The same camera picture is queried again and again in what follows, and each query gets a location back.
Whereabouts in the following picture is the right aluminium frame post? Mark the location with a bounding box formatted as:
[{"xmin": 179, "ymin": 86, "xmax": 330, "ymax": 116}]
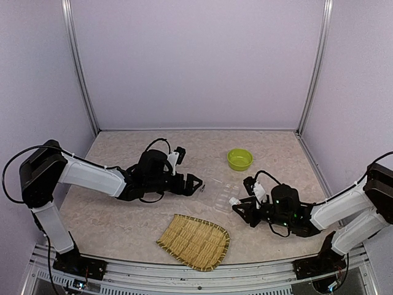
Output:
[{"xmin": 297, "ymin": 0, "xmax": 333, "ymax": 137}]

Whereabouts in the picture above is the aluminium frame post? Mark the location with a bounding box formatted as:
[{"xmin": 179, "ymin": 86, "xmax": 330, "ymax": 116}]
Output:
[
  {"xmin": 297, "ymin": 0, "xmax": 333, "ymax": 137},
  {"xmin": 61, "ymin": 0, "xmax": 100, "ymax": 137}
]

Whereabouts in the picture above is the left aluminium frame post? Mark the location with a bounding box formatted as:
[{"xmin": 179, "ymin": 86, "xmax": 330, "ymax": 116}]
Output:
[{"xmin": 61, "ymin": 0, "xmax": 100, "ymax": 137}]

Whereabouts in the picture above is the white capped pill bottle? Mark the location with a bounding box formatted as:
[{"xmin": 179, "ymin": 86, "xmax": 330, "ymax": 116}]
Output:
[{"xmin": 228, "ymin": 197, "xmax": 241, "ymax": 206}]

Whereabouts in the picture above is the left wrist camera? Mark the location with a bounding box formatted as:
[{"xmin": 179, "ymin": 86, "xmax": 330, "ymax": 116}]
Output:
[{"xmin": 168, "ymin": 146, "xmax": 186, "ymax": 176}]

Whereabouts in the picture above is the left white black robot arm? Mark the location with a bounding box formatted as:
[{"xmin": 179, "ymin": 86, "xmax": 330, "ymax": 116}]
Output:
[{"xmin": 19, "ymin": 140, "xmax": 203, "ymax": 273}]

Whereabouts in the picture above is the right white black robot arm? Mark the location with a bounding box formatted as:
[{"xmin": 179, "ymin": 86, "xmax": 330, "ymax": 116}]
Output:
[{"xmin": 229, "ymin": 160, "xmax": 392, "ymax": 280}]

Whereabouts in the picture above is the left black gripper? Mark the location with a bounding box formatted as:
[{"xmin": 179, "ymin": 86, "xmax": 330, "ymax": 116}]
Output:
[{"xmin": 146, "ymin": 173, "xmax": 203, "ymax": 197}]

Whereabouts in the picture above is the clear plastic pill organizer box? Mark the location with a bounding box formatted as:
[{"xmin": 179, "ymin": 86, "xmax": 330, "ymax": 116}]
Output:
[{"xmin": 209, "ymin": 178, "xmax": 240, "ymax": 213}]

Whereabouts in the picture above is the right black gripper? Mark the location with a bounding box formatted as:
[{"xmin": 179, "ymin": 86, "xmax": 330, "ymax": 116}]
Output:
[{"xmin": 233, "ymin": 197, "xmax": 293, "ymax": 228}]

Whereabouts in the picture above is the woven bamboo tray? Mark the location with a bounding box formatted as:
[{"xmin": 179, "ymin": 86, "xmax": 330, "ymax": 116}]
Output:
[{"xmin": 156, "ymin": 214, "xmax": 230, "ymax": 272}]

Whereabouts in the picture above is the green plastic bowl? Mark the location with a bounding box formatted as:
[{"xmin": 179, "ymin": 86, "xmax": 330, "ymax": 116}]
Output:
[{"xmin": 227, "ymin": 149, "xmax": 254, "ymax": 171}]

